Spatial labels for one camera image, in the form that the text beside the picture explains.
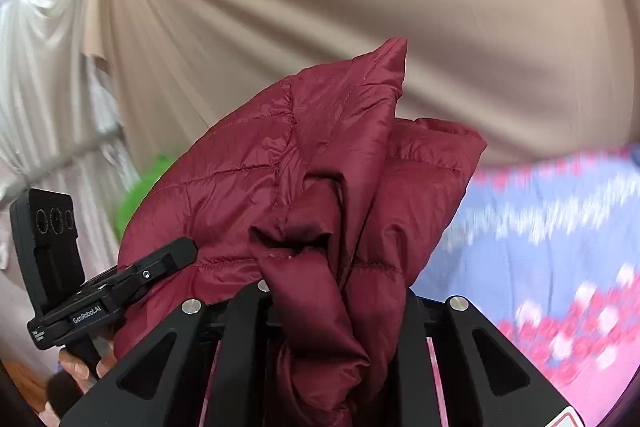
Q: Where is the person's left hand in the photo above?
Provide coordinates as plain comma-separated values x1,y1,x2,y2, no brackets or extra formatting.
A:
59,347,118,395

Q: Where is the white satin curtain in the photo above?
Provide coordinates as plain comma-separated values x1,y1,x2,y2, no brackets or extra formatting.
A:
0,0,141,358

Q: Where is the floral pink and blue blanket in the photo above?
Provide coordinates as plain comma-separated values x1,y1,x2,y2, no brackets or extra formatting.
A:
197,147,640,427

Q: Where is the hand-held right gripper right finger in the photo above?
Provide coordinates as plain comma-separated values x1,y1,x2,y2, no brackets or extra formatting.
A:
392,292,571,427

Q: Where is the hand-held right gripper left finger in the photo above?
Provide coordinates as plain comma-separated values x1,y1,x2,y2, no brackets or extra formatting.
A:
59,279,276,427

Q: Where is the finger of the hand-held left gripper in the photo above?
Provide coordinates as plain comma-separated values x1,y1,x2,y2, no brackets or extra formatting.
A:
117,237,198,303

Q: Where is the maroon quilted jacket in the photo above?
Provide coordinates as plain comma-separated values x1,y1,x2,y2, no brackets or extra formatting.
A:
114,38,488,427

